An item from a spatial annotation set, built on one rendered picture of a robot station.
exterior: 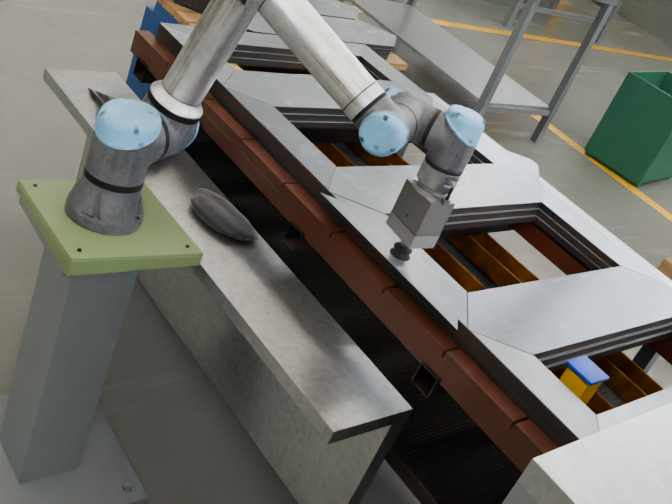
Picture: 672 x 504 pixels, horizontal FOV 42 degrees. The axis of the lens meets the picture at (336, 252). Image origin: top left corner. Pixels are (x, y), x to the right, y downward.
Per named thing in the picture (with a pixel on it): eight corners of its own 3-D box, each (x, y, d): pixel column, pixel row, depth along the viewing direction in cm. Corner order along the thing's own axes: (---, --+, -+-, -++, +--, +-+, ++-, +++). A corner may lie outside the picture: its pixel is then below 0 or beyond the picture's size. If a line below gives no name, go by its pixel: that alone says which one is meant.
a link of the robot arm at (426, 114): (377, 89, 152) (433, 117, 150) (394, 79, 162) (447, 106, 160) (360, 128, 155) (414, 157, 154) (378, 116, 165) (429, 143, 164)
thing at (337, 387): (113, 82, 238) (116, 72, 236) (406, 420, 164) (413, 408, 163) (42, 78, 224) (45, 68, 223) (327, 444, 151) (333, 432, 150)
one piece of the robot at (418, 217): (476, 190, 162) (440, 259, 170) (449, 163, 168) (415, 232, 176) (438, 188, 156) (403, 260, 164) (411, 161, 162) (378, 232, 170)
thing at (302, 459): (86, 189, 255) (113, 82, 238) (340, 537, 182) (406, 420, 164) (73, 189, 252) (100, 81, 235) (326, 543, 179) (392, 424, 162)
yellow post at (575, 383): (533, 435, 170) (582, 363, 160) (552, 454, 167) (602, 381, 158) (518, 441, 166) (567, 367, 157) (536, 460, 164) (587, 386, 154)
